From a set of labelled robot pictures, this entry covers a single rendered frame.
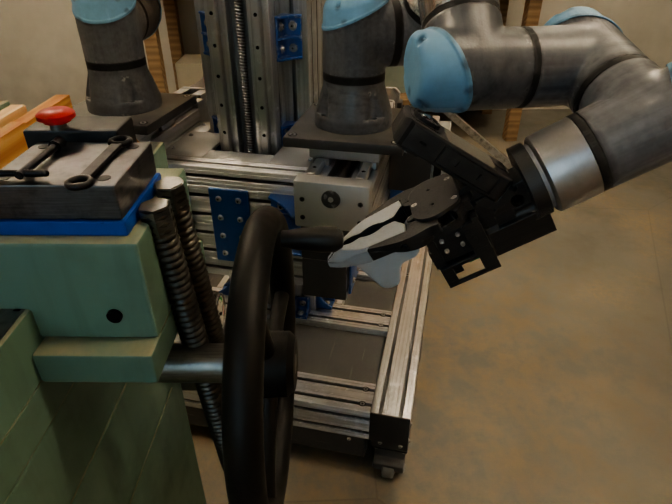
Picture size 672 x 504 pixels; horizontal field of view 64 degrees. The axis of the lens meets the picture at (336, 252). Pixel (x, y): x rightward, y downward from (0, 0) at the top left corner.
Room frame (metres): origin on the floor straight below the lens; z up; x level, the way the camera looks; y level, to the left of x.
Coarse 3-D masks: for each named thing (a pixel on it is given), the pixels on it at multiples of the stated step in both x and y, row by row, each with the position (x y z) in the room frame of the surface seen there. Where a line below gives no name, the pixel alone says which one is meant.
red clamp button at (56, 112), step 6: (48, 108) 0.44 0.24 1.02; (54, 108) 0.44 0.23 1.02; (60, 108) 0.44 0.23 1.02; (66, 108) 0.44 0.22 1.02; (36, 114) 0.43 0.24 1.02; (42, 114) 0.42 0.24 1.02; (48, 114) 0.42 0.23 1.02; (54, 114) 0.42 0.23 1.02; (60, 114) 0.43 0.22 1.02; (66, 114) 0.43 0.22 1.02; (72, 114) 0.43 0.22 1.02; (36, 120) 0.43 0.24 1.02; (42, 120) 0.42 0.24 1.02; (48, 120) 0.42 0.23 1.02; (54, 120) 0.42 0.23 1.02; (60, 120) 0.42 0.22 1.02; (66, 120) 0.43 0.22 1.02
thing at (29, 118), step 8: (56, 96) 0.77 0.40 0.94; (64, 96) 0.77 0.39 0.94; (40, 104) 0.73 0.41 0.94; (48, 104) 0.73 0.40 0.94; (56, 104) 0.74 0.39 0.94; (64, 104) 0.76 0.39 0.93; (32, 112) 0.70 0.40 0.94; (16, 120) 0.66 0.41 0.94; (24, 120) 0.66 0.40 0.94; (32, 120) 0.67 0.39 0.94
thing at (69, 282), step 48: (0, 240) 0.33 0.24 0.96; (48, 240) 0.33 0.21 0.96; (96, 240) 0.33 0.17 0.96; (144, 240) 0.34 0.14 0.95; (0, 288) 0.33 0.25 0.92; (48, 288) 0.33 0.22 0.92; (96, 288) 0.33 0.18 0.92; (144, 288) 0.33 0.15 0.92; (96, 336) 0.33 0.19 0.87; (144, 336) 0.33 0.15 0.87
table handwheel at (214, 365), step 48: (240, 240) 0.35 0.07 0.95; (240, 288) 0.30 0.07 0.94; (288, 288) 0.48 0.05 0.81; (240, 336) 0.27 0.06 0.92; (288, 336) 0.37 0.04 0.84; (240, 384) 0.25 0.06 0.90; (288, 384) 0.34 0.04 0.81; (240, 432) 0.23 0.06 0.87; (288, 432) 0.38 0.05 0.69; (240, 480) 0.22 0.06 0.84
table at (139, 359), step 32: (160, 160) 0.67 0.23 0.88; (0, 320) 0.32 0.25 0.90; (32, 320) 0.33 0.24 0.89; (0, 352) 0.28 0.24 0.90; (32, 352) 0.31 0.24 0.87; (64, 352) 0.31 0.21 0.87; (96, 352) 0.31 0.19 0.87; (128, 352) 0.31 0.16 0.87; (160, 352) 0.32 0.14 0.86; (0, 384) 0.27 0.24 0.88; (32, 384) 0.30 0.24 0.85; (0, 416) 0.26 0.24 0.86
